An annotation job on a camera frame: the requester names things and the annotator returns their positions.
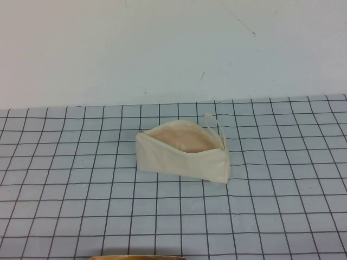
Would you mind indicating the cream fabric pencil case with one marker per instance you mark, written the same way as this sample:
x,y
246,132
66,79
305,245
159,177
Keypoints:
x,y
173,162

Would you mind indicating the blue checked tablecloth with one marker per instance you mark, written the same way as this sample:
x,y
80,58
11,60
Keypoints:
x,y
271,203

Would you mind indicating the tan curved object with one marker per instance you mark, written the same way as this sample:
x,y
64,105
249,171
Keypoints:
x,y
135,257

